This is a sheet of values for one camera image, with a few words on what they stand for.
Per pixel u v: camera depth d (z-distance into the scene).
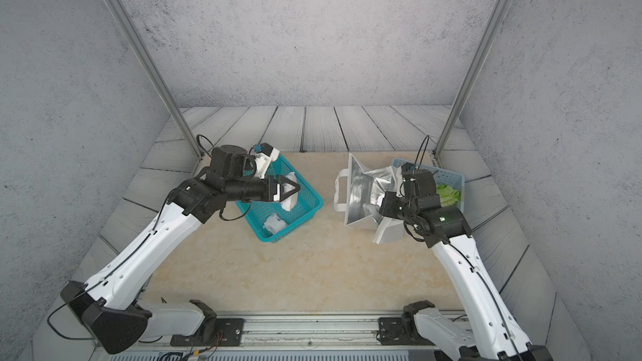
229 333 0.73
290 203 0.65
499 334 0.37
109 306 0.38
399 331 0.74
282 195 0.60
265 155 0.62
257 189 0.59
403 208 0.58
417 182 0.51
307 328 0.74
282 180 0.61
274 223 0.94
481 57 0.87
